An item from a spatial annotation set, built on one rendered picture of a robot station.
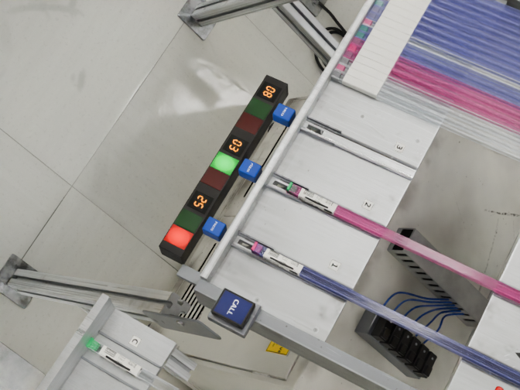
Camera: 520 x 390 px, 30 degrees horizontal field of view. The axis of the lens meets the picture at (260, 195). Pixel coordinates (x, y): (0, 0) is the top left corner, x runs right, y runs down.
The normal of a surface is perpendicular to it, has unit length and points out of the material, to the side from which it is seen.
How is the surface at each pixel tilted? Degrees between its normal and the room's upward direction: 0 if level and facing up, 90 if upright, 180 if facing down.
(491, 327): 45
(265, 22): 0
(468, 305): 0
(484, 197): 0
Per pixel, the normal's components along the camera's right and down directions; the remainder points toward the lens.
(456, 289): 0.58, 0.00
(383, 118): -0.05, -0.42
